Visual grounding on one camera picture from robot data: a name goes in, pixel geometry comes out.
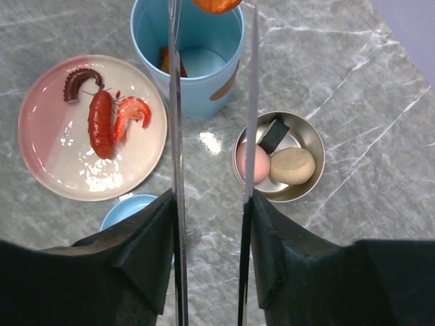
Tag red toy shrimp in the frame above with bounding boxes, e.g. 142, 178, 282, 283
114, 96, 152, 145

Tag red toy sausage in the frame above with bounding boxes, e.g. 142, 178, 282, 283
88, 90, 114, 159

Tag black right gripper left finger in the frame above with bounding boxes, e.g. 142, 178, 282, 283
1, 191, 175, 325

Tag orange toy chicken wing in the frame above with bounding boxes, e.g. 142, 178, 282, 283
160, 46, 188, 77

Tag orange toy drumstick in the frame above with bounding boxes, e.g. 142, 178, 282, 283
192, 0, 242, 15

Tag cream toy steamed bun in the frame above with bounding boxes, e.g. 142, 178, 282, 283
270, 147, 315, 185

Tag toy sushi roll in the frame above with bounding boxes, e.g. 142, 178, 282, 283
258, 119, 289, 155

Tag pink toy egg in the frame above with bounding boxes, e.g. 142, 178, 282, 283
236, 143, 271, 184

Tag steel food tongs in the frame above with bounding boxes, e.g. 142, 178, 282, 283
168, 1, 259, 325

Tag tall blue lunch container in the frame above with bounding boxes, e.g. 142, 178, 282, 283
130, 0, 245, 118

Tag beige steel bowl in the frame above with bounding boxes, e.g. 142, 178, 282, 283
254, 111, 325, 202

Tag purple toy octopus tentacle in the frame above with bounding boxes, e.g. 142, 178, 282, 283
63, 68, 104, 103

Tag pink and cream plate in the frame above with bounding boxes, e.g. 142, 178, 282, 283
18, 55, 167, 201

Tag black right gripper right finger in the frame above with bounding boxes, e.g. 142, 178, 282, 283
251, 192, 434, 325

